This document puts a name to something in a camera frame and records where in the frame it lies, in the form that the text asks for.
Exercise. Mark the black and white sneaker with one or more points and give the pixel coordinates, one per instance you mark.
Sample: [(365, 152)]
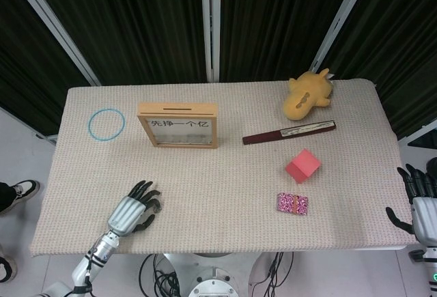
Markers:
[(8, 271), (29, 187)]

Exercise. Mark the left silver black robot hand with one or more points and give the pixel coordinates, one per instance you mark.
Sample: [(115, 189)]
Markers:
[(126, 215)]

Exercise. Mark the grey metal frame post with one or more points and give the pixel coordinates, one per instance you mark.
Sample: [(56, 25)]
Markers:
[(58, 27), (342, 20), (211, 20)]

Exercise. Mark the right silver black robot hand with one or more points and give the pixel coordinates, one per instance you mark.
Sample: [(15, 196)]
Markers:
[(425, 218)]

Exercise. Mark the pink patterned card deck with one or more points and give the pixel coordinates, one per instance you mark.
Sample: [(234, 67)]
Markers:
[(285, 203)]

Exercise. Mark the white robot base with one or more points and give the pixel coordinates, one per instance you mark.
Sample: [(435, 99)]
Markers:
[(211, 283)]

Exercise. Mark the black trouser leg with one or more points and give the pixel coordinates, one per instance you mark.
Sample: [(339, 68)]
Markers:
[(7, 198)]

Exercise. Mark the black pleated curtain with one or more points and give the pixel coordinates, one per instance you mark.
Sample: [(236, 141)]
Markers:
[(403, 37), (20, 54), (136, 20), (273, 20)]

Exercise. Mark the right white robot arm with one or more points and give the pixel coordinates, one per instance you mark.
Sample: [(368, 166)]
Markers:
[(431, 261)]

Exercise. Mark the wooden frame coin bank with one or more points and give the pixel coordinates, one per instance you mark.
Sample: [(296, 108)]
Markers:
[(205, 107)]

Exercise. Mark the beige woven tablecloth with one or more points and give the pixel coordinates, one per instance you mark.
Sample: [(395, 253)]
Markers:
[(222, 174)]

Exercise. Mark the yellow plush toy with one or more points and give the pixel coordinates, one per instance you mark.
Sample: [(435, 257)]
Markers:
[(297, 112)]

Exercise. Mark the dark red folding fan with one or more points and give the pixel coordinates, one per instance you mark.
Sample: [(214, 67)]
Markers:
[(259, 138)]

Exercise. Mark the pink foam cube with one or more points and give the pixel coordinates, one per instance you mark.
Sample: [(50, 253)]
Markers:
[(304, 167)]

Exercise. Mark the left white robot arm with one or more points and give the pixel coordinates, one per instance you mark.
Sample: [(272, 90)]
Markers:
[(102, 249)]

